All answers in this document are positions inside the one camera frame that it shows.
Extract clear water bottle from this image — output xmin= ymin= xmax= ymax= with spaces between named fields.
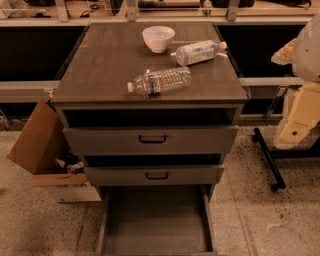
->
xmin=127 ymin=67 xmax=192 ymax=97

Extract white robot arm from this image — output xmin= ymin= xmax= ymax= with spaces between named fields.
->
xmin=271 ymin=11 xmax=320 ymax=149

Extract middle grey drawer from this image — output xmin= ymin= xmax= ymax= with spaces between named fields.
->
xmin=85 ymin=165 xmax=224 ymax=186

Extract grey drawer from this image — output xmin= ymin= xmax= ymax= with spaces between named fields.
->
xmin=63 ymin=125 xmax=238 ymax=156
xmin=85 ymin=165 xmax=224 ymax=186

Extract top grey drawer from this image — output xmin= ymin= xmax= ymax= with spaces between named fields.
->
xmin=63 ymin=125 xmax=238 ymax=156

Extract dark wooden drawer cabinet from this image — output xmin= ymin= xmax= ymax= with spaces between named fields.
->
xmin=50 ymin=21 xmax=250 ymax=256

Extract bottom open drawer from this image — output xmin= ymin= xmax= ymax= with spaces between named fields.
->
xmin=97 ymin=185 xmax=218 ymax=256

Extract black wheeled stand leg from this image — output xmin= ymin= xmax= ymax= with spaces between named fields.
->
xmin=252 ymin=128 xmax=286 ymax=192

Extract white bowl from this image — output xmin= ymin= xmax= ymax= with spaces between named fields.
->
xmin=142 ymin=26 xmax=175 ymax=53

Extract open cardboard box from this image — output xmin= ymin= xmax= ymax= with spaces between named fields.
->
xmin=8 ymin=100 xmax=100 ymax=203

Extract grey metal shelf rail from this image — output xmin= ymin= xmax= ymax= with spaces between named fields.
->
xmin=0 ymin=80 xmax=59 ymax=103

